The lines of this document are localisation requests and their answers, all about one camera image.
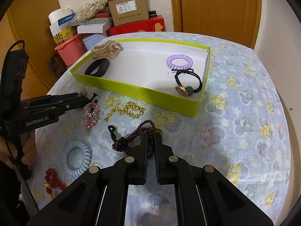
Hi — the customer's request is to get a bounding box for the pink rhinestone hair clip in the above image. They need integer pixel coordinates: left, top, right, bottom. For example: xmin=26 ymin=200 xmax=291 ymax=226
xmin=82 ymin=102 xmax=100 ymax=130

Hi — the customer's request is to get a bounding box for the gold chain bracelet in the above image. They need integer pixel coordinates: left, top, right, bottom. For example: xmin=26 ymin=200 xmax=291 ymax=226
xmin=103 ymin=101 xmax=145 ymax=123

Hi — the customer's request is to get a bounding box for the blue spiral hair tie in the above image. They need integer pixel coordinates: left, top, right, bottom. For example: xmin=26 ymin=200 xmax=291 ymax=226
xmin=62 ymin=140 xmax=93 ymax=177

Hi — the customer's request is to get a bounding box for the black wristband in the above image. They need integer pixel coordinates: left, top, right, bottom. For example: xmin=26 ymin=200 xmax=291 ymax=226
xmin=84 ymin=58 xmax=110 ymax=78

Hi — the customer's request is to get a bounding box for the red bead bracelet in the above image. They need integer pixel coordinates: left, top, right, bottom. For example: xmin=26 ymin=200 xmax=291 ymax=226
xmin=44 ymin=168 xmax=68 ymax=200

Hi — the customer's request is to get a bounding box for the beige hair claw clip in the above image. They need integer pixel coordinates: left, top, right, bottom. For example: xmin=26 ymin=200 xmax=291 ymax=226
xmin=91 ymin=40 xmax=123 ymax=60

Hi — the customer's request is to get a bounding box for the black elastic hair tie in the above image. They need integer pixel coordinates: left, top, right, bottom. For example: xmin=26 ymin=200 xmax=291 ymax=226
xmin=171 ymin=68 xmax=204 ymax=98

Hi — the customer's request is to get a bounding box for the purple spiral hair tie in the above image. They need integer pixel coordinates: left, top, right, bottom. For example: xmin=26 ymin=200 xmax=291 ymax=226
xmin=166 ymin=54 xmax=194 ymax=70

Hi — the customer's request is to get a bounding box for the person's left hand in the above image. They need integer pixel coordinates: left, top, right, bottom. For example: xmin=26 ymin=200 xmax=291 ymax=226
xmin=0 ymin=130 xmax=38 ymax=170

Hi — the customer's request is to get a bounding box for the pink plastic bin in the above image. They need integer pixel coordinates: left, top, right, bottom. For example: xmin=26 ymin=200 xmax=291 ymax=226
xmin=55 ymin=34 xmax=87 ymax=66

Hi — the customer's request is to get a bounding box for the light blue cylindrical container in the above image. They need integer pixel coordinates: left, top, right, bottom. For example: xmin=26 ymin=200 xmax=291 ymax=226
xmin=82 ymin=34 xmax=107 ymax=50

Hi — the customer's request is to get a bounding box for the yellow patterned carton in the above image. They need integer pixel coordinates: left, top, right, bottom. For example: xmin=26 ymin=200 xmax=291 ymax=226
xmin=53 ymin=27 xmax=77 ymax=45

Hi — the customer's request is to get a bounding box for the white blue carton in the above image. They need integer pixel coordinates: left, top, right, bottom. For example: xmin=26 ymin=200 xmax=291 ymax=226
xmin=49 ymin=7 xmax=75 ymax=37

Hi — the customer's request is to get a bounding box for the floral blue tablecloth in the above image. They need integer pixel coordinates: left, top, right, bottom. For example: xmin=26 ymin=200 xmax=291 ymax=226
xmin=29 ymin=32 xmax=291 ymax=225

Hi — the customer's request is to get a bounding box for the wooden wardrobe panel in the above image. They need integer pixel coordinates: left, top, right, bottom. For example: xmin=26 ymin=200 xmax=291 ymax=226
xmin=1 ymin=0 xmax=60 ymax=99

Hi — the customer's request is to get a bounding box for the white flat box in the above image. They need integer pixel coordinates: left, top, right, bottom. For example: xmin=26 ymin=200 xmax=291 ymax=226
xmin=77 ymin=22 xmax=113 ymax=34

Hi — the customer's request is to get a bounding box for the lime green tray box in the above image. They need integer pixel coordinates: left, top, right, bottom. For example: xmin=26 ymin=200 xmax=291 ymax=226
xmin=70 ymin=38 xmax=211 ymax=117

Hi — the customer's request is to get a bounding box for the striped green white box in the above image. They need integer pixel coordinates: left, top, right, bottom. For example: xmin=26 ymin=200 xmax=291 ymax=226
xmin=68 ymin=17 xmax=112 ymax=27

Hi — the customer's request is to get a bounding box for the bag of beige items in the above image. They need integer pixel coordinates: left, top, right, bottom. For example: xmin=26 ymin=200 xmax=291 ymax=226
xmin=74 ymin=0 xmax=107 ymax=21

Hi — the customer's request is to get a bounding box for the small red box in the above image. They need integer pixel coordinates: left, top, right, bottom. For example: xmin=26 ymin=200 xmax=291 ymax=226
xmin=94 ymin=12 xmax=111 ymax=18

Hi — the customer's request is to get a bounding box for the brown cardboard box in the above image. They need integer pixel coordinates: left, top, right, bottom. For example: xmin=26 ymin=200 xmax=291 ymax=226
xmin=107 ymin=0 xmax=149 ymax=26

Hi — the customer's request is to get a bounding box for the red gift box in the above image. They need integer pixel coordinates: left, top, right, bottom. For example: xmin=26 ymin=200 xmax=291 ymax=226
xmin=108 ymin=15 xmax=165 ymax=36

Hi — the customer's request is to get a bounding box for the wooden door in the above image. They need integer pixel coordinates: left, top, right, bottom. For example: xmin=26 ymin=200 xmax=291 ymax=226
xmin=171 ymin=0 xmax=262 ymax=48

